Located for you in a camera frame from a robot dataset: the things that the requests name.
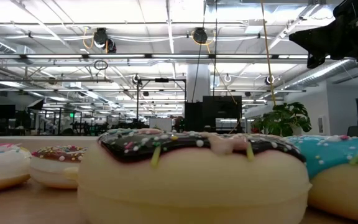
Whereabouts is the black frame stand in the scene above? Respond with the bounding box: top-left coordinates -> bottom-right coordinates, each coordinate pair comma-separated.
136,78 -> 187,130

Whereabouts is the black ceiling cable reel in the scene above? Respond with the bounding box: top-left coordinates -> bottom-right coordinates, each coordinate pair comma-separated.
92,27 -> 117,54
192,27 -> 209,45

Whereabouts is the black angled monitor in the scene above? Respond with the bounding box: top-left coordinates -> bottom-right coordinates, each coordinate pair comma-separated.
26,98 -> 45,111

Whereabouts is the yellow hanging cable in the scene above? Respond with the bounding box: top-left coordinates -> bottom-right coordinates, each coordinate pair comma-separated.
260,0 -> 277,106

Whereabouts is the black hanging cable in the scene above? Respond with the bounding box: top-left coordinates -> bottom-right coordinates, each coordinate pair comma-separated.
212,0 -> 219,97

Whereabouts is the green potted plant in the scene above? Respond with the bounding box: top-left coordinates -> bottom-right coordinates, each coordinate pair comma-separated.
250,101 -> 313,138

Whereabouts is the small pale yellow lump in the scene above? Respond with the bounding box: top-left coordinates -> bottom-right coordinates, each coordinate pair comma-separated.
62,166 -> 80,181

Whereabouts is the large blue iced donut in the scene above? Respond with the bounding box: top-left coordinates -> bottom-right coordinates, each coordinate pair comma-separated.
286,134 -> 358,224

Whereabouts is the white round plate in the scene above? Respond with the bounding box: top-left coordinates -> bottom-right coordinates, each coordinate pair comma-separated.
0,136 -> 101,154

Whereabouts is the white board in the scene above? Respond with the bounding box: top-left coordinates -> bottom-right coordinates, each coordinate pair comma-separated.
149,118 -> 173,133

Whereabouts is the small chocolate sprinkle donut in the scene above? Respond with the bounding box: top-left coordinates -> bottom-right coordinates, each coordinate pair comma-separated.
29,145 -> 88,190

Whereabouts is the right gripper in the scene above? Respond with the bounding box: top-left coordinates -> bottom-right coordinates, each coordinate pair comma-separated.
288,0 -> 358,70

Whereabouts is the small white sprinkle donut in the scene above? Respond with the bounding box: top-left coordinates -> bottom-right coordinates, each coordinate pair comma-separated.
0,142 -> 32,194

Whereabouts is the large chocolate sprinkle donut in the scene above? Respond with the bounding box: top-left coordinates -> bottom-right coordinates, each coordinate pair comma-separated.
76,127 -> 313,224

